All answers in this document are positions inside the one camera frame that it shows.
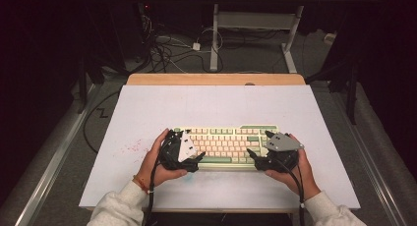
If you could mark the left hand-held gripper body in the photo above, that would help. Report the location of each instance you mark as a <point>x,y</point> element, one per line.
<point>187,147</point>

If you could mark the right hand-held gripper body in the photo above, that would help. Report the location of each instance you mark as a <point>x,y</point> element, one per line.
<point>282,142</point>

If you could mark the green and cream keyboard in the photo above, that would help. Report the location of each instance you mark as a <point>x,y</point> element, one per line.
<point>223,144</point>

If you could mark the person's left hand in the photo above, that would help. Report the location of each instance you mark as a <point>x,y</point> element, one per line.
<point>149,170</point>

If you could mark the person's right hand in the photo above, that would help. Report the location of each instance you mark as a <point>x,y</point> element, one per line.
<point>305,180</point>

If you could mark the white board sheet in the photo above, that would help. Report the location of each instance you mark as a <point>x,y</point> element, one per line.
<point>213,104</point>

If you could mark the wooden table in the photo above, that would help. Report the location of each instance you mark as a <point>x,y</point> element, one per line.
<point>213,79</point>

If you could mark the white power adapter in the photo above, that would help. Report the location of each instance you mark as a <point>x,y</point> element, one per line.
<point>196,46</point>

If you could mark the dark metal stand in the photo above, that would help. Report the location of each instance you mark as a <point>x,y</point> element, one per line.
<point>82,88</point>

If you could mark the white metal-framed desk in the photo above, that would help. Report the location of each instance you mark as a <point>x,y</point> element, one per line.
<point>214,39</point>

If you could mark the aluminium floor rail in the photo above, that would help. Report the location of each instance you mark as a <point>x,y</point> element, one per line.
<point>55,160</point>
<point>370,167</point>

